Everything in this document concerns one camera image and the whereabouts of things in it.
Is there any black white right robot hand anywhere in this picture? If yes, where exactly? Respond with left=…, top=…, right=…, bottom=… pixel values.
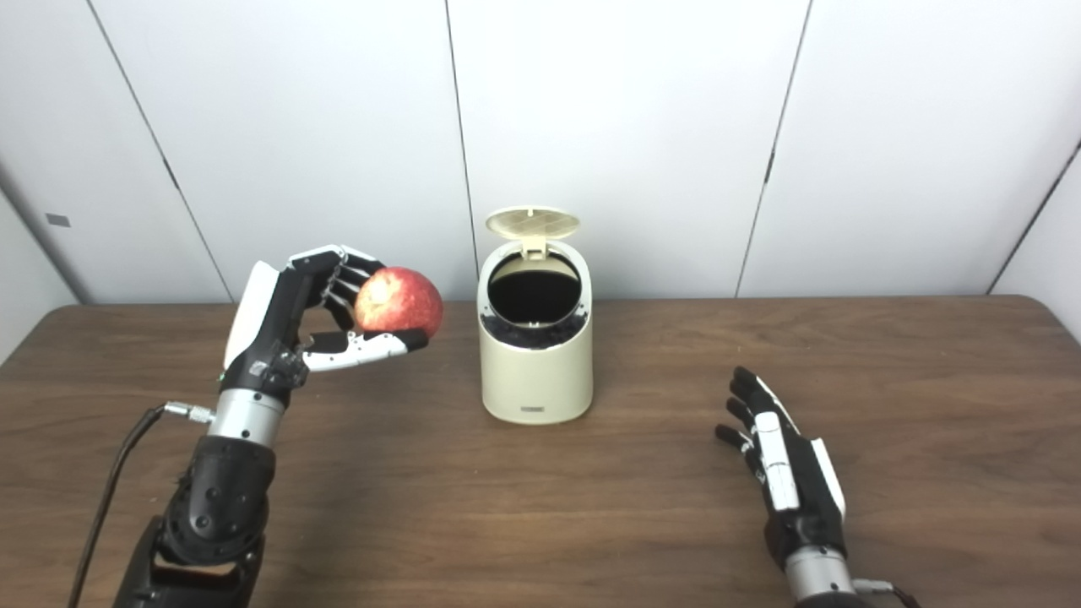
left=714, top=366, right=848, bottom=571

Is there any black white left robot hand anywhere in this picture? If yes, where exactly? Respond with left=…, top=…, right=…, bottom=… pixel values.
left=221, top=245, right=429, bottom=398

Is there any red apple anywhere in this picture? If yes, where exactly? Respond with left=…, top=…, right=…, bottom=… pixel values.
left=354, top=267, right=444, bottom=340

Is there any round cream bin lid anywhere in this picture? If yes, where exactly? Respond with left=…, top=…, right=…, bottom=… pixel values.
left=485, top=206, right=581, bottom=256

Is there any cream-colored desktop bin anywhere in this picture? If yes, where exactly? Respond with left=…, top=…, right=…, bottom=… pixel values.
left=477, top=239, right=594, bottom=426

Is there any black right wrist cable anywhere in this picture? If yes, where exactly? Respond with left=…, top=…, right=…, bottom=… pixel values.
left=851, top=578, right=923, bottom=608

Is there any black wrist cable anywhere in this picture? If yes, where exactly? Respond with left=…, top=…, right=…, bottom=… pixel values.
left=851, top=578, right=923, bottom=608
left=68, top=402, right=216, bottom=608

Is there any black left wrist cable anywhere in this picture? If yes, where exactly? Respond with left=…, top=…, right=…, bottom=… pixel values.
left=68, top=402, right=216, bottom=608

